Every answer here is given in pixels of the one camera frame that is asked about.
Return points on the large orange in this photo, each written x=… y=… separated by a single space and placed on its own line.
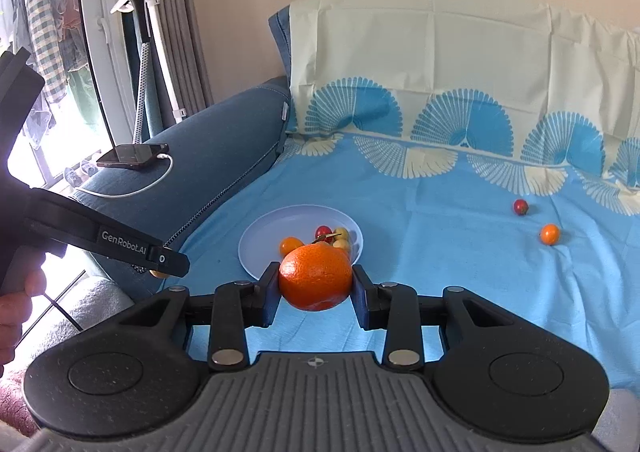
x=315 y=282

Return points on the white garment steamer stand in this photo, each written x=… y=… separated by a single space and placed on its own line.
x=167 y=72

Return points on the small orange citrus fruit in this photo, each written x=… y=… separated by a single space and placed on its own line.
x=549 y=234
x=290 y=245

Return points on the grey curtain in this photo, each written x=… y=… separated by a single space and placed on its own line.
x=195 y=57

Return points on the dark smartphone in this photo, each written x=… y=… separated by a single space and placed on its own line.
x=132 y=156

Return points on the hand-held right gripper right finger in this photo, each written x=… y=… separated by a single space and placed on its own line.
x=361 y=297

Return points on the pale blue plate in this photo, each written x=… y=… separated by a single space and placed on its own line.
x=267 y=242

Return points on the white window frame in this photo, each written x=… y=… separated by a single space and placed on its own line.
x=100 y=57

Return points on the person's left hand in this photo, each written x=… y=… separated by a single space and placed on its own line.
x=15 y=317

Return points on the small red fruit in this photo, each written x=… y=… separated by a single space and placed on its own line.
x=520 y=206
x=323 y=231

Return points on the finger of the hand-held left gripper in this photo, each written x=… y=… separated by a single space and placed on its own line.
x=170 y=261

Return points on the maroon cloth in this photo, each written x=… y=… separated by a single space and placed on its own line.
x=15 y=407

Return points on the grey fleece blanket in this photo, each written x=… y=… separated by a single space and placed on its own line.
x=95 y=297

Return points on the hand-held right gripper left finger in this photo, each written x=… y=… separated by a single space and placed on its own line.
x=272 y=292

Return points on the row of hanging clothes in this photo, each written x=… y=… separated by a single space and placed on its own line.
x=45 y=32

